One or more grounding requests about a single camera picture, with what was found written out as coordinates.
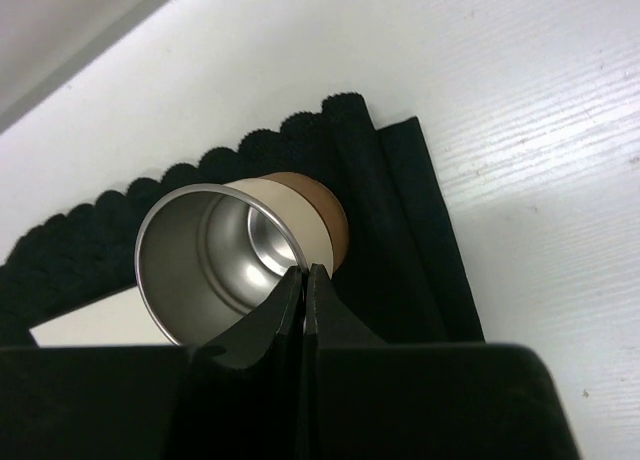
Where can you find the metal cup brown base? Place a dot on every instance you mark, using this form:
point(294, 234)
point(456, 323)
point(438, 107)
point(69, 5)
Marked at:
point(207, 255)

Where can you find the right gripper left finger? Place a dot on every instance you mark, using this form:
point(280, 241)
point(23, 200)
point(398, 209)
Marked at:
point(245, 381)

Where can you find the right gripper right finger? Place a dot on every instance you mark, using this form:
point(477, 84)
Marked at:
point(333, 336)

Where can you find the white square plate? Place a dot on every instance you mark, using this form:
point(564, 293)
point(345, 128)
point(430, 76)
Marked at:
point(118, 320)

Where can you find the black cloth placemat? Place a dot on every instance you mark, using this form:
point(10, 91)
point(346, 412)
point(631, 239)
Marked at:
point(403, 275)

